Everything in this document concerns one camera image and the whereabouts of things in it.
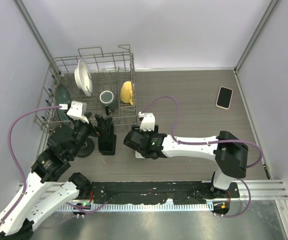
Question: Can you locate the white slotted cable duct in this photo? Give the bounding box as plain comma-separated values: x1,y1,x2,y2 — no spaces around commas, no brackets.
58,201,214,212

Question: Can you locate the black phone pink case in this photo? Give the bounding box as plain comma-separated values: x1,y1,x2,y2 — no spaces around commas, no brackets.
215,86,233,110

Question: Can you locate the teal plate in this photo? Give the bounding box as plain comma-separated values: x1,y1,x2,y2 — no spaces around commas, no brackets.
55,84,72,126

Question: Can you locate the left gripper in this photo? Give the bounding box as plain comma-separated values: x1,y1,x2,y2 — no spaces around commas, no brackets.
69,111,112,158

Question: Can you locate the wire dish rack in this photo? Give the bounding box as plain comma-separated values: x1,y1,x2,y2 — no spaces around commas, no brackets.
39,44,137,128

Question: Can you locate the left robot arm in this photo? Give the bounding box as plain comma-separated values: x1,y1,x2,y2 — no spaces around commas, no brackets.
0,113,91,240

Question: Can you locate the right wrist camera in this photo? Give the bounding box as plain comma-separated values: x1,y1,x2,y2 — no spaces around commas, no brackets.
138,112,155,132

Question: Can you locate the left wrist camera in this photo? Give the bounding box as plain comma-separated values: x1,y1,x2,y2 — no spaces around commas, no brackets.
66,101,89,123

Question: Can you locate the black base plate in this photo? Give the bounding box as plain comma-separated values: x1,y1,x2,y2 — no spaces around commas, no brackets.
87,181,240,205

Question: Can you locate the yellow cup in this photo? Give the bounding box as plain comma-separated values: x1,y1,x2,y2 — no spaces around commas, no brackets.
120,81,134,106

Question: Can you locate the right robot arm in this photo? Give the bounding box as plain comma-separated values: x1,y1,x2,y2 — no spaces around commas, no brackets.
123,125,248,198

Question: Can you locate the white folding phone stand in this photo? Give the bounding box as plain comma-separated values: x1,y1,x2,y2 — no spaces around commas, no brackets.
135,151,144,159

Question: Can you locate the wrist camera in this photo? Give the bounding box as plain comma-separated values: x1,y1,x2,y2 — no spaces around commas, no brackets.
138,112,155,132
66,101,89,123

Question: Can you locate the black round base stand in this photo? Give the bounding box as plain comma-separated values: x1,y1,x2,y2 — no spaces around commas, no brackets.
77,138,95,158

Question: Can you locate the dark green mug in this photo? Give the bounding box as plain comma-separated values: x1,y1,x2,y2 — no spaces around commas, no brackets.
99,90,118,116

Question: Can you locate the black folding phone stand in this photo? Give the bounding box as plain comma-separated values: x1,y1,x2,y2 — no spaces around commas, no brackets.
98,134,117,156

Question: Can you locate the white bowl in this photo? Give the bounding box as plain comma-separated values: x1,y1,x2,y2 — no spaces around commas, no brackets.
74,58,93,97

